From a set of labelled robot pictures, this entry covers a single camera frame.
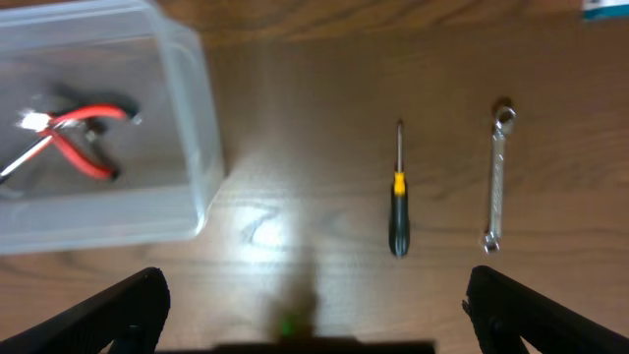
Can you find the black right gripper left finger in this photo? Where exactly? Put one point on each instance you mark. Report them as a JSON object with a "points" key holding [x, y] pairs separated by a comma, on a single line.
{"points": [[127, 317]]}

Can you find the clear plastic storage container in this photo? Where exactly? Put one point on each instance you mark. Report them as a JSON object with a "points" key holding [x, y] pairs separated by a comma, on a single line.
{"points": [[58, 57]]}

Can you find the black yellow screwdriver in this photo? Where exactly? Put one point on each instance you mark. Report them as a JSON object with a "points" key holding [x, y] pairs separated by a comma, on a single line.
{"points": [[399, 220]]}

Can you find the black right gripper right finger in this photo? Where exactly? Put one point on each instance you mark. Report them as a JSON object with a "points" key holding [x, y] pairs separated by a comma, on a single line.
{"points": [[506, 316]]}

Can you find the silver combination wrench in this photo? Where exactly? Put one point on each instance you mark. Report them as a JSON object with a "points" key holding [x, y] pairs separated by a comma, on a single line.
{"points": [[503, 123]]}

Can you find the red handled pliers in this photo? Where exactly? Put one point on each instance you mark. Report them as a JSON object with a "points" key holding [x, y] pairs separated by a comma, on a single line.
{"points": [[85, 137]]}

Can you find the blue white cardboard box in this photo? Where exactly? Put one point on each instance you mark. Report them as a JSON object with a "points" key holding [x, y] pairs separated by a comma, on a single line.
{"points": [[605, 9]]}

